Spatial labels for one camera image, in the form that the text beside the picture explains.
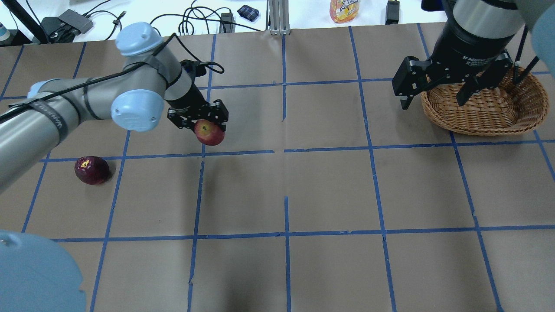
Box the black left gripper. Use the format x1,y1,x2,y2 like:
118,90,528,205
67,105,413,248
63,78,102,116
167,99,229,132

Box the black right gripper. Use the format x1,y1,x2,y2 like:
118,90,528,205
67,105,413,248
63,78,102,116
392,48,514,110

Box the dark red apple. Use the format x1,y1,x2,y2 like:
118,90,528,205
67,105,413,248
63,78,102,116
74,156,111,185

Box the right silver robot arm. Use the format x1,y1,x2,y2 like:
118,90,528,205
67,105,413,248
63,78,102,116
392,0,555,109

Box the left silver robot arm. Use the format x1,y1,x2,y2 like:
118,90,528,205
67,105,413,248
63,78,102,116
0,22,229,192

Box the woven wicker basket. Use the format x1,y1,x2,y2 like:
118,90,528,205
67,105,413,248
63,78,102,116
421,69,550,137

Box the black power adapter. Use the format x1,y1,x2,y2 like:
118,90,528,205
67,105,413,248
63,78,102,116
385,0,400,25

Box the dark blue small pouch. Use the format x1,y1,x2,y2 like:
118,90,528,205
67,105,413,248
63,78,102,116
237,5,260,22

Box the orange juice bottle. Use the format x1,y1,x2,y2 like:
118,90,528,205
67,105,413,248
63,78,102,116
329,0,360,24

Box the aluminium frame post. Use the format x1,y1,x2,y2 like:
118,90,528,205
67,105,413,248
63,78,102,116
266,0,291,36

